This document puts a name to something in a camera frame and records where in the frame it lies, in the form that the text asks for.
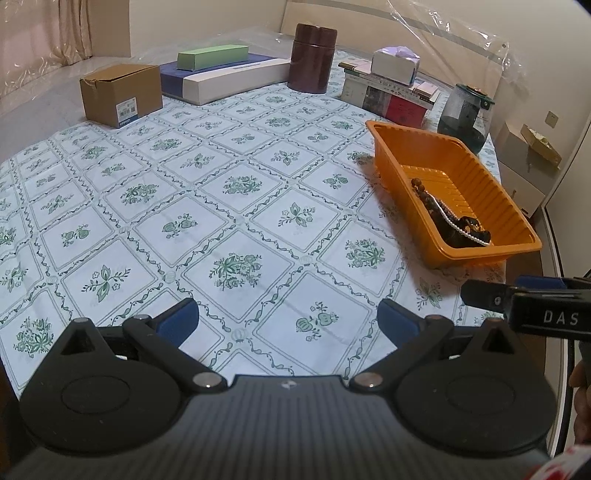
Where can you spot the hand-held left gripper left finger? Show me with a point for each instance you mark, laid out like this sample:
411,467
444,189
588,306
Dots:
178,317

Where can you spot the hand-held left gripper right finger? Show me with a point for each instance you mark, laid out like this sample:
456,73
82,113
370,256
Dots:
397,318

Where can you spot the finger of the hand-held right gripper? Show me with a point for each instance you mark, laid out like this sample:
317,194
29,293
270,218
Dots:
540,282
487,295

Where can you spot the orange plastic tray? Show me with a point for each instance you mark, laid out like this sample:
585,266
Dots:
429,152

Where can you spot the person's right hand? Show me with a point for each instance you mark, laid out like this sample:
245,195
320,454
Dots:
581,383

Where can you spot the white grey bedside table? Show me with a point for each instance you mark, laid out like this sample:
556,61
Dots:
517,170

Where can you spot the flat open cardboard box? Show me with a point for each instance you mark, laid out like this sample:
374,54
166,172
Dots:
540,145

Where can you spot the red patterned white clothing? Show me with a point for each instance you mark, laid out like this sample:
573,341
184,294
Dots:
561,467

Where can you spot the dark green humidifier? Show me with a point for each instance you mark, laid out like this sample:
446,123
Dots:
464,117

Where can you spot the thick red white book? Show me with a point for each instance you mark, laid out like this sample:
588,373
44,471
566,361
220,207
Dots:
392,106

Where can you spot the brown cardboard box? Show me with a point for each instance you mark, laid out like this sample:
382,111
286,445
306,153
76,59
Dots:
115,92

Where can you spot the blue and white long box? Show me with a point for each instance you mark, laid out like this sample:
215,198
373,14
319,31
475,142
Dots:
231,83

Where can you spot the white tissue box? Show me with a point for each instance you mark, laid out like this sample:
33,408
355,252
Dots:
392,67

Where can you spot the long green box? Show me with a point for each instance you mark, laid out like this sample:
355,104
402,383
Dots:
212,57

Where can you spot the clear plastic wrap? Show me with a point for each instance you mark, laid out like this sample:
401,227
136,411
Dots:
452,27

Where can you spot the maroon cylindrical canister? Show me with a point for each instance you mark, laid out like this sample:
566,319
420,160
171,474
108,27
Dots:
311,60

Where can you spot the beige bed headboard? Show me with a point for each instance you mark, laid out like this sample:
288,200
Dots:
369,23

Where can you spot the pink curtain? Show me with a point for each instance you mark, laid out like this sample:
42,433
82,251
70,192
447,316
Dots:
51,41

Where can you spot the beige wall socket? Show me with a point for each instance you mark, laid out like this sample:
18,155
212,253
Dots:
552,119

